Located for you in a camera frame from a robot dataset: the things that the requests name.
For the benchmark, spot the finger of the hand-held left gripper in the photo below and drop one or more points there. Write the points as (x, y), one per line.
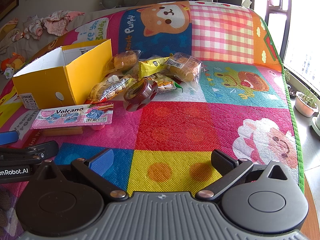
(8, 138)
(47, 147)

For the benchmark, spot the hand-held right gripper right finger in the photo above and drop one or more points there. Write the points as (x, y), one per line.
(221, 161)

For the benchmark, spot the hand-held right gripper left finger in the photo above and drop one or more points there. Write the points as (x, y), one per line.
(101, 162)

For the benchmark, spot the pink volcano snack box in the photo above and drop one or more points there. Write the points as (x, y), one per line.
(72, 116)

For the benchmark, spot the yellow cardboard box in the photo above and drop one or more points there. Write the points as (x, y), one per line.
(85, 80)

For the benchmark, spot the bread with barcode label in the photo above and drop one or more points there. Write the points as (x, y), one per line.
(183, 68)

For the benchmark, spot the orange bread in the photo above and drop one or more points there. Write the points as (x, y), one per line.
(123, 60)

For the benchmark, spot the yellow snack bar packet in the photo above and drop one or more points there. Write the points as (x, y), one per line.
(152, 65)

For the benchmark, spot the colourful printed play mat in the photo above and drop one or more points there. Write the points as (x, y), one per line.
(175, 130)

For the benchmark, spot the orange plush toy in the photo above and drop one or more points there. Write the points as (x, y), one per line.
(12, 62)

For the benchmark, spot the green-edged snack packet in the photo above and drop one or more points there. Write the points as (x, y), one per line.
(166, 83)

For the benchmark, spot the pink flower pot with plant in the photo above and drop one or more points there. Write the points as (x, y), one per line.
(303, 106)

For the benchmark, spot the white flower pot with plant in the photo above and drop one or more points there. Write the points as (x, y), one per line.
(316, 122)

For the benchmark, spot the small baby garment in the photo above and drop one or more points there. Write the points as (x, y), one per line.
(33, 28)

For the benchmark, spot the pink clothes pile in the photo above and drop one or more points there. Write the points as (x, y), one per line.
(58, 21)

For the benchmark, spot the dark window frame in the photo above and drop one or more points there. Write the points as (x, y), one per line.
(272, 25)

